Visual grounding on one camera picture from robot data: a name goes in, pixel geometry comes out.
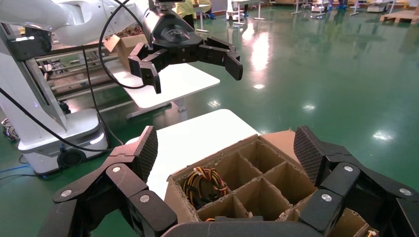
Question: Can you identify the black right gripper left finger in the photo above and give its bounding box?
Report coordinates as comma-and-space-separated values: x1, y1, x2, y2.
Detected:
39, 125, 178, 237

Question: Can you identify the cardboard box with dividers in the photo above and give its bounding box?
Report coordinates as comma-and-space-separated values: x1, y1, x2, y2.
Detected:
164, 129, 380, 237

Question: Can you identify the wooden pallet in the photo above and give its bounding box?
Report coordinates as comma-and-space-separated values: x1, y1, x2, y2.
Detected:
379, 9, 419, 25

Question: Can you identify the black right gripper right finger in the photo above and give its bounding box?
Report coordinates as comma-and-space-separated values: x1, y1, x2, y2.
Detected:
293, 125, 419, 237

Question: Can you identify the white side table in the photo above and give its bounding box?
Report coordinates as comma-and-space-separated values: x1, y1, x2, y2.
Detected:
104, 60, 221, 119

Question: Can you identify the white robot body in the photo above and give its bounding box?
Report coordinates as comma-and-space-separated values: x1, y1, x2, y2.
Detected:
0, 23, 109, 176

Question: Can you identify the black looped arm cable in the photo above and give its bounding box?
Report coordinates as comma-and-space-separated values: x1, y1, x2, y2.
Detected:
98, 0, 155, 90

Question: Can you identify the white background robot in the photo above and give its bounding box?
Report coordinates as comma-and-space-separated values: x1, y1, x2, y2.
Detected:
226, 0, 246, 25
311, 0, 330, 13

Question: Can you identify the person in yellow shirt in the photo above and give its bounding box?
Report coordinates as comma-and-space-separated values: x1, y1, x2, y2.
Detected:
171, 0, 197, 30
194, 0, 217, 20

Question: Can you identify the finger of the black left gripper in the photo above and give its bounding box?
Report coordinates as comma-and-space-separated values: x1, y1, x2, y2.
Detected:
127, 42, 169, 94
200, 37, 244, 81

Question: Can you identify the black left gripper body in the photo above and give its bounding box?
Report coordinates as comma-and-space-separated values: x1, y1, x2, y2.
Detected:
143, 8, 204, 65

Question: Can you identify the open brown cardboard box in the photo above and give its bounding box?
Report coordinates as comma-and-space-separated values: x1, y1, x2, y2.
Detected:
104, 26, 150, 71

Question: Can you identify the metal roller rack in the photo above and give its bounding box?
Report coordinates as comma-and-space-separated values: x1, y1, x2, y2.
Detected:
33, 42, 131, 112

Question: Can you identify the long black robot cable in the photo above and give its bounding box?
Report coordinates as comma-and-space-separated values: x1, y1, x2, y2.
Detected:
0, 86, 114, 153

